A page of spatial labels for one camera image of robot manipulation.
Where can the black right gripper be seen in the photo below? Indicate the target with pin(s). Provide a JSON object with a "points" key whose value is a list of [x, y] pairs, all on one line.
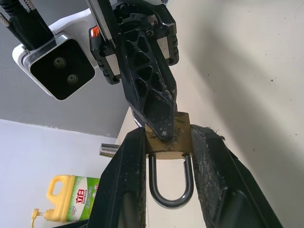
{"points": [[133, 16]]}

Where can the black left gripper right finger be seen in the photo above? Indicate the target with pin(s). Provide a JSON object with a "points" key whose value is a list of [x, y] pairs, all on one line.
{"points": [[221, 185]]}

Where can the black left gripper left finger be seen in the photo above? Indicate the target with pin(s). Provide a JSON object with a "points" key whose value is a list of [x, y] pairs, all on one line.
{"points": [[118, 185]]}

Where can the brass padlock with steel shackle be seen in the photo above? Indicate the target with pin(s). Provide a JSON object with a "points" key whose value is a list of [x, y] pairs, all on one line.
{"points": [[166, 152]]}

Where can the silver metal rod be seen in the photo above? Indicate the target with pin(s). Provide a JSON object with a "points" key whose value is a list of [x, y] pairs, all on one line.
{"points": [[108, 150]]}

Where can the yellow dish soap pump bottle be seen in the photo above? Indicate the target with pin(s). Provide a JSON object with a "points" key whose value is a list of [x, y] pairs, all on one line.
{"points": [[69, 202]]}

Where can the white depth camera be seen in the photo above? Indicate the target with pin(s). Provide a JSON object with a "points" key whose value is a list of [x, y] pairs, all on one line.
{"points": [[40, 53]]}

